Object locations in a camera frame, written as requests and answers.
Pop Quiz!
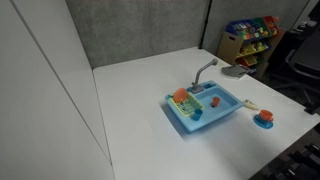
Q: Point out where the orange plastic cup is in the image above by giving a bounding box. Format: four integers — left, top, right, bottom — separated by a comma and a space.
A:
211, 96, 221, 108

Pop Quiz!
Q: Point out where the blue plastic cup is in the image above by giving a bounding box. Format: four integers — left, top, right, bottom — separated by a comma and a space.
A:
192, 108, 204, 122

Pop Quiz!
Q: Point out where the light blue toy sink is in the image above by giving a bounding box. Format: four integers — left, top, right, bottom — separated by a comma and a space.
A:
164, 80, 244, 134

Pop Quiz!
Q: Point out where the orange toy plate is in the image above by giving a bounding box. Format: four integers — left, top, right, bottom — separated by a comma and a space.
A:
172, 87, 189, 104

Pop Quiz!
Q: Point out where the yellow green dish rack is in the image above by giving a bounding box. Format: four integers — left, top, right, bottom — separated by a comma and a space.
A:
172, 92, 205, 118

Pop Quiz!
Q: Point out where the grey toy faucet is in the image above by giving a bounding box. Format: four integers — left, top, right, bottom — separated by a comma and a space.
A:
190, 58, 219, 94

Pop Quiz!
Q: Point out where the grey metal mounting plate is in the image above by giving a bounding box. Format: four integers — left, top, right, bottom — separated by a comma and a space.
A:
221, 64, 252, 80

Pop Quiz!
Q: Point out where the black tripod pole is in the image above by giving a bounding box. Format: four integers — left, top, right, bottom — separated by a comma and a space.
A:
198, 0, 213, 50

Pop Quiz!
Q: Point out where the toy storage shelf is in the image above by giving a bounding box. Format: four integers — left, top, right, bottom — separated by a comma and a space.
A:
216, 14, 287, 76

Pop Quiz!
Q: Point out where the pale yellow food piece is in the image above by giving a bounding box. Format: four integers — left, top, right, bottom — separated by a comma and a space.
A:
243, 98, 260, 111

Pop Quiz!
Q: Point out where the blue saucer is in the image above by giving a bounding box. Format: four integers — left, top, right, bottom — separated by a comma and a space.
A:
252, 114, 275, 130

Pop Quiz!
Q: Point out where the black equipment stand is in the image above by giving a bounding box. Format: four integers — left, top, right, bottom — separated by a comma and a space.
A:
249, 123, 320, 180

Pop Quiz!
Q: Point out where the orange teacup with handle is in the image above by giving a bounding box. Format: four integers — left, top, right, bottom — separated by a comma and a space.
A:
258, 109, 275, 123

